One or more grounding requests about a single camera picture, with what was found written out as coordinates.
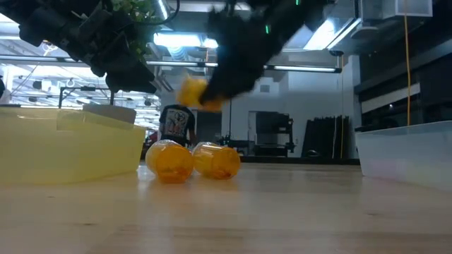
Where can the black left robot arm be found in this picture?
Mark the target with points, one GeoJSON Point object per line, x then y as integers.
{"type": "Point", "coordinates": [21, 14]}

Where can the person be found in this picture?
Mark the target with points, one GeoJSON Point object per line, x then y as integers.
{"type": "Point", "coordinates": [176, 121]}

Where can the yellow translucent plastic bin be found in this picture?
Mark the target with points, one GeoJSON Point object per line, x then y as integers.
{"type": "Point", "coordinates": [70, 155]}

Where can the black equipment rack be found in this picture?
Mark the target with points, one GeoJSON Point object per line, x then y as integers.
{"type": "Point", "coordinates": [272, 123]}

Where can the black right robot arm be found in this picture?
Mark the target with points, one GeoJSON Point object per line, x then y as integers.
{"type": "Point", "coordinates": [314, 8]}

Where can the ceiling light panel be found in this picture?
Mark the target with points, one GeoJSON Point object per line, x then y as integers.
{"type": "Point", "coordinates": [325, 35]}
{"type": "Point", "coordinates": [176, 40]}

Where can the clear plastic bin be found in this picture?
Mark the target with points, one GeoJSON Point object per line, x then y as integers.
{"type": "Point", "coordinates": [406, 155]}

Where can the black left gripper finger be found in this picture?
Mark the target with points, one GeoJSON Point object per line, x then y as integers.
{"type": "Point", "coordinates": [134, 83]}

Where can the black curtain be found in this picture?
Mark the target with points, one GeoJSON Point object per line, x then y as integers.
{"type": "Point", "coordinates": [325, 137]}

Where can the black aluminium table frame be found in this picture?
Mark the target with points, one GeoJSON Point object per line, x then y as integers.
{"type": "Point", "coordinates": [300, 160]}

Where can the grey ceiling duct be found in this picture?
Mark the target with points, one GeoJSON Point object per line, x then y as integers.
{"type": "Point", "coordinates": [395, 8]}

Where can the ceiling light strip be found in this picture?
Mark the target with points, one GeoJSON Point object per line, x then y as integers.
{"type": "Point", "coordinates": [303, 68]}

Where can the orange pill bottle white cap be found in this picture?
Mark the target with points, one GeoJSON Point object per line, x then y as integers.
{"type": "Point", "coordinates": [190, 91]}
{"type": "Point", "coordinates": [173, 166]}
{"type": "Point", "coordinates": [219, 164]}

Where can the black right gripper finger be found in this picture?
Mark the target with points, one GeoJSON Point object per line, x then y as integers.
{"type": "Point", "coordinates": [229, 83]}

